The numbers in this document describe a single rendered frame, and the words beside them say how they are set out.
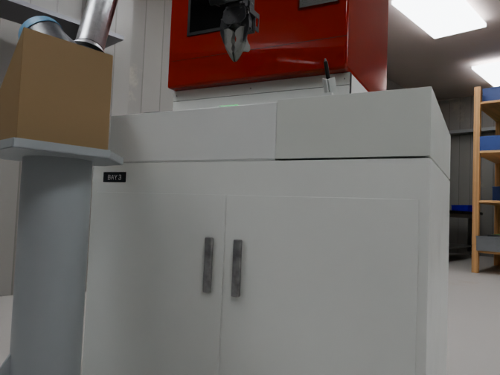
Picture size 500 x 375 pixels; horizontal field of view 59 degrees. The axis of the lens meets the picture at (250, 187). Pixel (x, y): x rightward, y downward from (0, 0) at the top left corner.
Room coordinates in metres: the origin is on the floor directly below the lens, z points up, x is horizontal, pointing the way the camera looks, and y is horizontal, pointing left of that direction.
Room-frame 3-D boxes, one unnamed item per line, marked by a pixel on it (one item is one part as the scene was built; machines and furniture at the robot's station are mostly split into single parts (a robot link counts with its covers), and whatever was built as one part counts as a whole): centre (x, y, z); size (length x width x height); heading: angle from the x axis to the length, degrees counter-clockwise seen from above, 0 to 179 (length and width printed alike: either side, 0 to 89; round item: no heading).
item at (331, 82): (1.31, -0.23, 1.03); 0.06 x 0.04 x 0.13; 152
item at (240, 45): (1.18, 0.03, 1.14); 0.06 x 0.03 x 0.09; 152
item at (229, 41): (1.20, 0.06, 1.14); 0.06 x 0.03 x 0.09; 152
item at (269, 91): (1.81, 0.00, 1.02); 0.81 x 0.03 x 0.40; 62
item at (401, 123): (1.26, -0.36, 0.89); 0.62 x 0.35 x 0.14; 152
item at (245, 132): (1.23, 0.16, 0.89); 0.55 x 0.09 x 0.14; 62
